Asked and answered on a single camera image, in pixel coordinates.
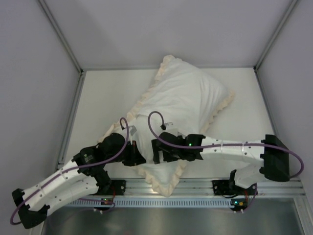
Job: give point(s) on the grey cream-ruffled pillowcase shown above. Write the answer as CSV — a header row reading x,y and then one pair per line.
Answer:
x,y
185,96

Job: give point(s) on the aluminium frame post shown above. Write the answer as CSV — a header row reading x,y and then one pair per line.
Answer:
x,y
282,22
60,35

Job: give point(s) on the right aluminium frame post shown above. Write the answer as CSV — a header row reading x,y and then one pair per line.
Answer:
x,y
282,22

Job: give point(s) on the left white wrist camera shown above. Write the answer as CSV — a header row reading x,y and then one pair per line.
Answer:
x,y
131,130

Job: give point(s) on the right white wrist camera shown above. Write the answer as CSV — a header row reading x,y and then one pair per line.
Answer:
x,y
171,128

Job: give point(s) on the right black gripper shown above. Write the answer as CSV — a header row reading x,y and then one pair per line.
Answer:
x,y
161,150

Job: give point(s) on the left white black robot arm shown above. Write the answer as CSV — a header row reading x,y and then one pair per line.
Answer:
x,y
83,175

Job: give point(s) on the slotted grey cable duct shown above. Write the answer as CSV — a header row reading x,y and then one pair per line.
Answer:
x,y
219,202

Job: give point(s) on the left aluminium frame post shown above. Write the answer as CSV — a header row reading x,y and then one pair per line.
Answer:
x,y
60,35

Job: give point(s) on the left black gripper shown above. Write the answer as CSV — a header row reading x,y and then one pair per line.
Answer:
x,y
133,153

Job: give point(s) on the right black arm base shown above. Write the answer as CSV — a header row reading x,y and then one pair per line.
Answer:
x,y
221,188

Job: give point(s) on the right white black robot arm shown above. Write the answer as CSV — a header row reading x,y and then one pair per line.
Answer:
x,y
267,159

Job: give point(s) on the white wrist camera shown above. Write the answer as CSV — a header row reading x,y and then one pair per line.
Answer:
x,y
171,128
131,130

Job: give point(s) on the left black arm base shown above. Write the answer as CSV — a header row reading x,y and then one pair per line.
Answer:
x,y
117,187

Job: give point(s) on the aluminium mounting rail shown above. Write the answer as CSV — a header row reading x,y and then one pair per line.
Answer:
x,y
210,187

